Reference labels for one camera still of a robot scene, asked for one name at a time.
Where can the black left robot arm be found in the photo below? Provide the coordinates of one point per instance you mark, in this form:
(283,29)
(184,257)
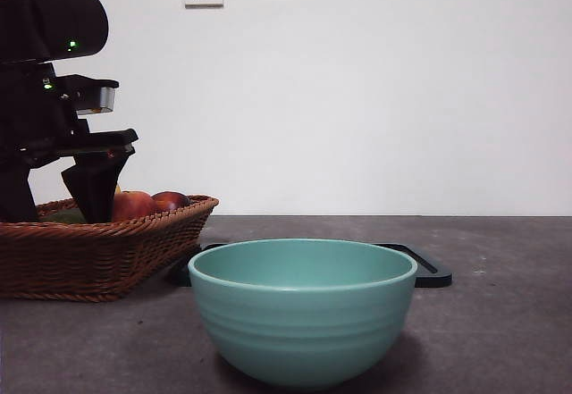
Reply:
(44,19)

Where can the dark rectangular tray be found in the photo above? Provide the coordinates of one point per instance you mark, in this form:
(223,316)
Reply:
(431,273)

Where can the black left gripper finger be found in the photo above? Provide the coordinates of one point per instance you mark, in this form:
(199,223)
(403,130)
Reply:
(15,193)
(96,184)

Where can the red yellow apple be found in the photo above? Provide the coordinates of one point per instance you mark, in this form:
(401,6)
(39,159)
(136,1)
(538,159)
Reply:
(132,206)

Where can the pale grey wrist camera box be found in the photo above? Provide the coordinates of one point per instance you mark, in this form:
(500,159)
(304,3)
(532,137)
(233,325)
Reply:
(99,99)

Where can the teal ceramic bowl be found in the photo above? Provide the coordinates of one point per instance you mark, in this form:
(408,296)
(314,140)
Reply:
(304,322)

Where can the brown woven wicker basket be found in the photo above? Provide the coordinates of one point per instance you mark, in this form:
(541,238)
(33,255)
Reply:
(89,260)

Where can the green avocado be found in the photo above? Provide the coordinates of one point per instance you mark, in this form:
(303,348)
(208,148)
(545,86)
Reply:
(62,217)

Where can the dark red peach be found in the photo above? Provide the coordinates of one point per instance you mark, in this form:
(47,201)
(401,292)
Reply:
(172,199)

